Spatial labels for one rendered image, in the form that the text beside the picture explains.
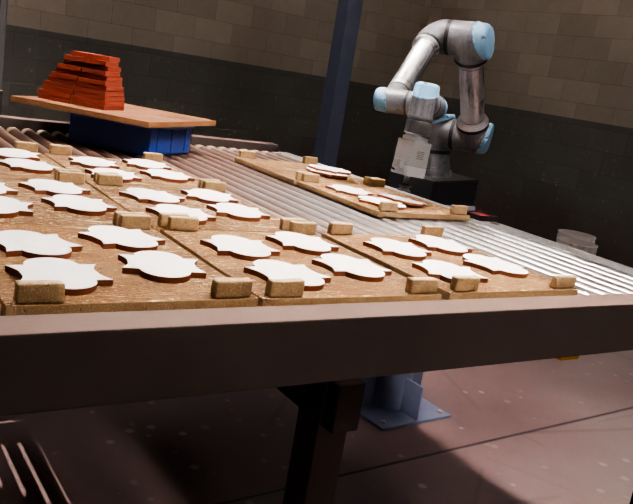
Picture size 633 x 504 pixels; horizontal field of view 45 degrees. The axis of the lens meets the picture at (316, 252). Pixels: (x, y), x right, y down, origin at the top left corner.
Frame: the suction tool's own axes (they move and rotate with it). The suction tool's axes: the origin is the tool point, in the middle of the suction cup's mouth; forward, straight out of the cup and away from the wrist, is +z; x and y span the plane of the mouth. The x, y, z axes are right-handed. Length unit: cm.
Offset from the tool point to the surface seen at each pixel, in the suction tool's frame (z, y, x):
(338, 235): 8, 47, -47
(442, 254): 7, 59, -28
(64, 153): 8, -32, -91
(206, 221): 10, 43, -76
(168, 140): 2, -65, -52
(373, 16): -137, -558, 304
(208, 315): 12, 101, -96
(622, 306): 7, 96, -14
